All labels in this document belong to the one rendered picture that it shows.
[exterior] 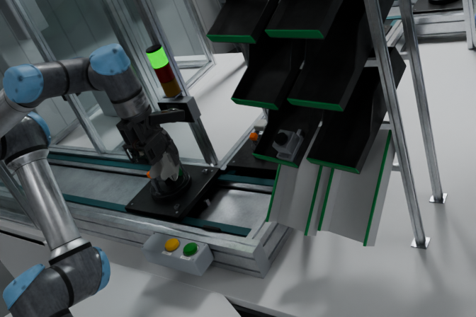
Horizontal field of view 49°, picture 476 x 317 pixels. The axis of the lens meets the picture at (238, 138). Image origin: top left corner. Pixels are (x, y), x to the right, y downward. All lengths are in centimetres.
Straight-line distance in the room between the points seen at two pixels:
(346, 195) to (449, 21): 121
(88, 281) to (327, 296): 61
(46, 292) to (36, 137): 41
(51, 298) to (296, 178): 67
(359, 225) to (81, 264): 71
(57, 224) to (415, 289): 91
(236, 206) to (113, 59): 70
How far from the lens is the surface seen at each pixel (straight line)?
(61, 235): 147
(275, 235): 148
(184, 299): 151
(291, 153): 119
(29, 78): 112
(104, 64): 111
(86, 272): 145
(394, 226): 149
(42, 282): 140
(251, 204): 161
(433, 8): 240
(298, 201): 136
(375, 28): 108
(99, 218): 180
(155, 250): 154
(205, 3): 511
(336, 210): 132
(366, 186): 128
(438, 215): 150
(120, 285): 167
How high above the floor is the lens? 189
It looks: 30 degrees down
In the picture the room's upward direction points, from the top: 22 degrees counter-clockwise
